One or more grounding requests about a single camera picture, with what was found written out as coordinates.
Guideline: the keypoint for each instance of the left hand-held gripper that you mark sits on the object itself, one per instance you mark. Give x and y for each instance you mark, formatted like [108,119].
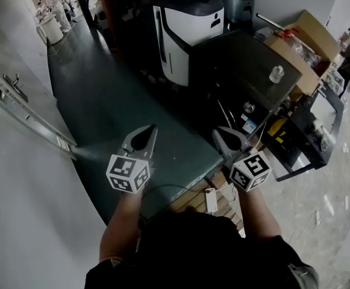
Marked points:
[128,169]

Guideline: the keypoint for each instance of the wooden slatted pallet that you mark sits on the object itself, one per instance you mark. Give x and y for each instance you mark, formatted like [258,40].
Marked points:
[192,200]

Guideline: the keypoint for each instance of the grey door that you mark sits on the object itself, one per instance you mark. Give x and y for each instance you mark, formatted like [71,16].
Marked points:
[27,116]

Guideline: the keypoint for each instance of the white round bin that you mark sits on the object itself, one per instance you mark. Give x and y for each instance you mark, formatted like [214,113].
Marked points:
[52,30]

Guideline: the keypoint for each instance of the person's right forearm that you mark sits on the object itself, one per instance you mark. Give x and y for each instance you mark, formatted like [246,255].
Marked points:
[257,215]

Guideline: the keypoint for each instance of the grey appliance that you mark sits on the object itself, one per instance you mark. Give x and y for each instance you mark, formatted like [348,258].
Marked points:
[238,4]

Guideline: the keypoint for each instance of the white power adapter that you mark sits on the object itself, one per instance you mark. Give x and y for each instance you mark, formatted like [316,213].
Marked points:
[211,200]

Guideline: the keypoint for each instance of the black metal cart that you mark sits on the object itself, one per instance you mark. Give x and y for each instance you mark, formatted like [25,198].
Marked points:
[307,137]

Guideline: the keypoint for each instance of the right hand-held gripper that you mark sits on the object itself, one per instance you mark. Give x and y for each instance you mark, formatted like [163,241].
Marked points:
[250,169]

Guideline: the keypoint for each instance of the white and dark robot machine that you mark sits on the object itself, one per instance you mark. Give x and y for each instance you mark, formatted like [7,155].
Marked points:
[189,29]

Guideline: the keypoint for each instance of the white floor power strip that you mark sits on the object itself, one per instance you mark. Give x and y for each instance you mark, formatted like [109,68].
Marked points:
[317,218]

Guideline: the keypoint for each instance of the person's black clothing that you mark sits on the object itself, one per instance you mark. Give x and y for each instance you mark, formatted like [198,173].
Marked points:
[192,251]

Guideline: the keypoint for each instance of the person's left forearm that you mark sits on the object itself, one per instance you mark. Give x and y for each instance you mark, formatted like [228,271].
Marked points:
[120,224]

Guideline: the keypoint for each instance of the clear jug with red cap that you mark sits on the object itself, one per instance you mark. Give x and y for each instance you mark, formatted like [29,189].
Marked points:
[301,48]

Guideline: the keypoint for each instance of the yellow plastic tool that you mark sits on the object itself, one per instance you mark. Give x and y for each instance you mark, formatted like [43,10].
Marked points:
[278,128]

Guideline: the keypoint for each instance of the dark green floor mat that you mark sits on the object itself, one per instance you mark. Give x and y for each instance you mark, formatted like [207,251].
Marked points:
[117,101]

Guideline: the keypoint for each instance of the large cardboard box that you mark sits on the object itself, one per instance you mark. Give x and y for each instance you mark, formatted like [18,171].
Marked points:
[313,35]

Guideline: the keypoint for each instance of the small clear bottle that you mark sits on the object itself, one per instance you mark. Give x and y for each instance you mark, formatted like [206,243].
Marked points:
[276,75]

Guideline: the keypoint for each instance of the black washing machine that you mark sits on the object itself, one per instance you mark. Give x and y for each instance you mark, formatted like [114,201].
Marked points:
[241,62]

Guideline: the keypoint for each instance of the grey metal tube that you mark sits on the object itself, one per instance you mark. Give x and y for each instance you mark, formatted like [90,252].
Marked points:
[268,20]

